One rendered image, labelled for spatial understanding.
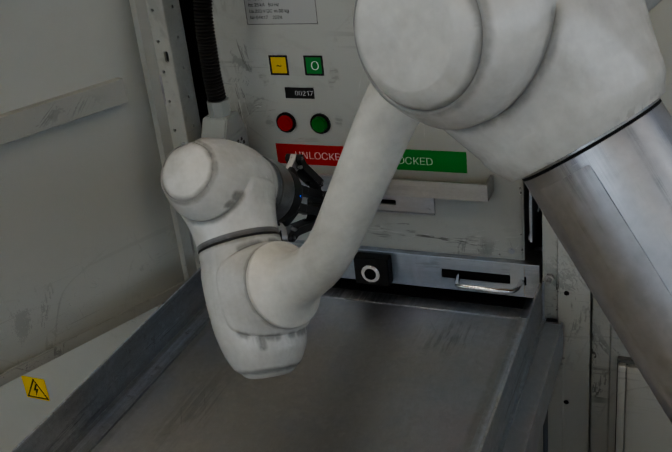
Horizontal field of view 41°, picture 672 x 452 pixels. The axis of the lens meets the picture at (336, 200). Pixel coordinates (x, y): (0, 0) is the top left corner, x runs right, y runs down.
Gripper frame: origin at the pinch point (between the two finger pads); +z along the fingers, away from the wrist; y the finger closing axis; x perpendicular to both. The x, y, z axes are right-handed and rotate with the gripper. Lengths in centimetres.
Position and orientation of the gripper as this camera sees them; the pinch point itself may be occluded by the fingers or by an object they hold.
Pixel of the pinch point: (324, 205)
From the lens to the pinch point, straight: 139.8
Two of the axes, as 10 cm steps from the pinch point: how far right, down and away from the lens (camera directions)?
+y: -1.0, 9.9, -0.6
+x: 9.2, 0.7, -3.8
